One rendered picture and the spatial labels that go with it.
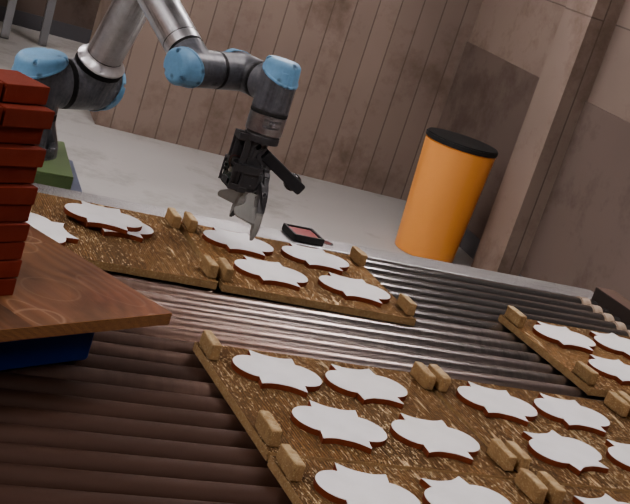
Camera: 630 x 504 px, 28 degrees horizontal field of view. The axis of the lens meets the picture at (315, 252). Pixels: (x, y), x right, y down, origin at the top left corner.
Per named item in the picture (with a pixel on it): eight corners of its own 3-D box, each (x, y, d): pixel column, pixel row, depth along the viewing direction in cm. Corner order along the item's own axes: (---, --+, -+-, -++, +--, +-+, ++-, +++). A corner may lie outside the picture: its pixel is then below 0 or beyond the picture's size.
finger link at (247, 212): (228, 236, 246) (231, 192, 249) (256, 241, 248) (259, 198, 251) (234, 231, 243) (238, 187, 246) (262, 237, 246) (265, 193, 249)
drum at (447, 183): (469, 272, 692) (510, 158, 675) (402, 257, 678) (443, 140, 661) (442, 247, 729) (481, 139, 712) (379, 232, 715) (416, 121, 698)
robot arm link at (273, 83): (284, 56, 251) (312, 68, 245) (268, 108, 254) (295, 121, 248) (255, 50, 245) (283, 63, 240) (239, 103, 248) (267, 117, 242)
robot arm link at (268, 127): (280, 113, 253) (292, 123, 245) (273, 134, 254) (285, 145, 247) (245, 104, 250) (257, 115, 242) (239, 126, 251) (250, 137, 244)
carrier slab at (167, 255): (-31, 186, 242) (-29, 178, 242) (169, 225, 259) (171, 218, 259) (-9, 251, 212) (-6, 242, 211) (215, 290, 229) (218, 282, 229)
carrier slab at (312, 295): (176, 227, 260) (178, 220, 259) (351, 262, 276) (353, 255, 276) (220, 291, 229) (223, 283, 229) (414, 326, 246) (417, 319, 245)
